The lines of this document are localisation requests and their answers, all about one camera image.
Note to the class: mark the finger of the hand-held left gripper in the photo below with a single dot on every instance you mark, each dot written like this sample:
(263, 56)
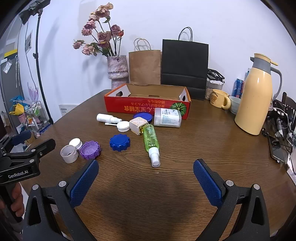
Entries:
(41, 148)
(20, 137)

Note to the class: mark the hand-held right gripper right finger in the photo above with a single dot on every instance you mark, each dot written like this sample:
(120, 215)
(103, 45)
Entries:
(208, 183)

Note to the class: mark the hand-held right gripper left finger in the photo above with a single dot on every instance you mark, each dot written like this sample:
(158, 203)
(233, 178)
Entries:
(84, 183)

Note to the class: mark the small white jar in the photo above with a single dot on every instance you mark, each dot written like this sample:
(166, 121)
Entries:
(69, 157)

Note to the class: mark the purple gear-shaped lid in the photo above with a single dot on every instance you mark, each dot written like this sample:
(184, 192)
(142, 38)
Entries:
(90, 150)

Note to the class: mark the white ribbed cap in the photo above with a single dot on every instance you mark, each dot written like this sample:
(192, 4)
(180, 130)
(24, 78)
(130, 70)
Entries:
(77, 142)

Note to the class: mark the blue gear-shaped lid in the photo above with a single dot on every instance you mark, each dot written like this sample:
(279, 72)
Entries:
(119, 142)

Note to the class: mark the small white spray bottle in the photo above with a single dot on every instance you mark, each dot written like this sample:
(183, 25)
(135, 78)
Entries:
(104, 117)

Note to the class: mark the green spray bottle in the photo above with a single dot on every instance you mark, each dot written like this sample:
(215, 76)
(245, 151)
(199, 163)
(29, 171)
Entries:
(150, 139)

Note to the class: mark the clear labelled plastic jar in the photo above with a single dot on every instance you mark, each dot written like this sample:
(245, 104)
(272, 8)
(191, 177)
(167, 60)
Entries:
(167, 118)

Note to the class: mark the white square perfume bottle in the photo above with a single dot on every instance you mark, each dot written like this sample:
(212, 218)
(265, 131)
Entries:
(137, 124)

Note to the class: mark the red cardboard box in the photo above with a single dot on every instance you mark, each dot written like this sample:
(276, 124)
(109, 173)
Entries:
(138, 107)

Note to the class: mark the person's left hand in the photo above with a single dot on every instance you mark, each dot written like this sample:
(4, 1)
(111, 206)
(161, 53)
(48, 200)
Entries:
(18, 199)

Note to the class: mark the cluttered storage rack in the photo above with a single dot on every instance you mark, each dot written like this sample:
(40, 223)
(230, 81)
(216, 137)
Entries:
(30, 113)

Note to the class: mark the white flat box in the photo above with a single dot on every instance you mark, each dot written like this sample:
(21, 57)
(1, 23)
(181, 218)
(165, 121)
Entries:
(67, 110)

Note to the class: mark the white round lid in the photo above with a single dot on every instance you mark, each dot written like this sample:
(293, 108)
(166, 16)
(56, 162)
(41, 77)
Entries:
(123, 127)

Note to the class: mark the black phone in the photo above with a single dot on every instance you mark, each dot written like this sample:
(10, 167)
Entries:
(276, 150)

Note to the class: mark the black light stand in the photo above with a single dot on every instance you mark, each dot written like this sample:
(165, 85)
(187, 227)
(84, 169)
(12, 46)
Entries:
(38, 58)

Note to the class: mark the pale ceramic cup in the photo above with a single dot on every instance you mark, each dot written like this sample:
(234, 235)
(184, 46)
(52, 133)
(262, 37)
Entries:
(234, 105)

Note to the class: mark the yellow bear mug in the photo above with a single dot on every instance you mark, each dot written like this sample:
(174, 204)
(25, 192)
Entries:
(217, 98)

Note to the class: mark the large round blue lid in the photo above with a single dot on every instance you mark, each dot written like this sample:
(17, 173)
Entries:
(143, 115)

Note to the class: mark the yellow thermos jug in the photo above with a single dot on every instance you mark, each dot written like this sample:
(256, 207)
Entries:
(252, 97)

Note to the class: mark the clear container black clip lid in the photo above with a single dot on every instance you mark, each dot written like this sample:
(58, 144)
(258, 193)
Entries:
(215, 84)

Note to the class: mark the blue drink can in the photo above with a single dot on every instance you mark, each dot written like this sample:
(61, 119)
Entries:
(238, 88)

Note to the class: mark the purple marbled vase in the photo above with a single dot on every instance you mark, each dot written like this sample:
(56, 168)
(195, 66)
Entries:
(116, 69)

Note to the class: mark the black paper bag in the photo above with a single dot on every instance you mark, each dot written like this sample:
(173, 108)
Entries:
(183, 62)

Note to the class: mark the dried rose bouquet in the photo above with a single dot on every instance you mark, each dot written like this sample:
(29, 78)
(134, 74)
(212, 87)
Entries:
(101, 37)

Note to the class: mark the brown paper bag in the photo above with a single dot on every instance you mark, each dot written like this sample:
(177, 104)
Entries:
(144, 67)

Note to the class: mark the small wall notice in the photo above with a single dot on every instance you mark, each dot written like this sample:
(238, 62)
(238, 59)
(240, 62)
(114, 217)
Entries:
(28, 42)

